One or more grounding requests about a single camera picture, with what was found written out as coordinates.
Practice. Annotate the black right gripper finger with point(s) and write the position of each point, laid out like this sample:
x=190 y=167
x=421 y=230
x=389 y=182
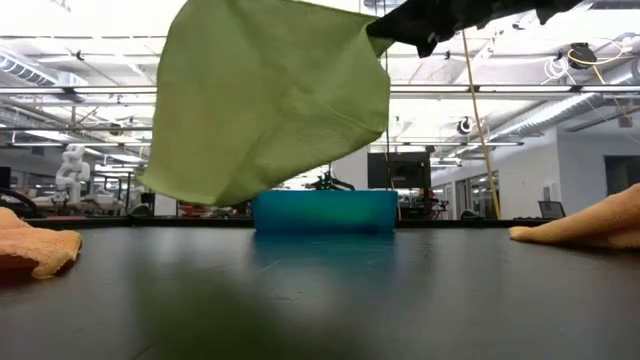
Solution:
x=410 y=22
x=430 y=42

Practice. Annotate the green microfiber towel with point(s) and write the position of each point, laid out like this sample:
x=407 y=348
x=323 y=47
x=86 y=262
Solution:
x=270 y=100

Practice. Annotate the orange microfiber towel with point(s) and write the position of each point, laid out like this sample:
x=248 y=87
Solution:
x=590 y=225
x=30 y=245

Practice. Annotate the black background robot arm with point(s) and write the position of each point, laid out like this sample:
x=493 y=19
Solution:
x=327 y=182

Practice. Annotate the long light bar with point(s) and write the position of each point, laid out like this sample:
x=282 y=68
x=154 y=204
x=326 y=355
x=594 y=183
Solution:
x=525 y=88

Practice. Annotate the white pillar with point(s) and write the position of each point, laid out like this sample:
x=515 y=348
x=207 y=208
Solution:
x=355 y=170

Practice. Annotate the blue plastic bin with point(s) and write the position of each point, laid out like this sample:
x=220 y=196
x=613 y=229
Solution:
x=325 y=210

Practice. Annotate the grey office chair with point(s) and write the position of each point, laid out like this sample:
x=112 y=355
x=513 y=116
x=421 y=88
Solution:
x=551 y=210

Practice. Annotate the dark doorway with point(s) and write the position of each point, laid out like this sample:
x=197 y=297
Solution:
x=622 y=175

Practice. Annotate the white cabinet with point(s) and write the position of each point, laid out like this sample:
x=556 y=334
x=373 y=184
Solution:
x=165 y=205

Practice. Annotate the silver ventilation duct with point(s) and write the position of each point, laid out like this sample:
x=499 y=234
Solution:
x=30 y=72
x=540 y=117

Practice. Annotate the black wall screen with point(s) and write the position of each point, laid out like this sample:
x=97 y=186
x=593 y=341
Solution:
x=400 y=170

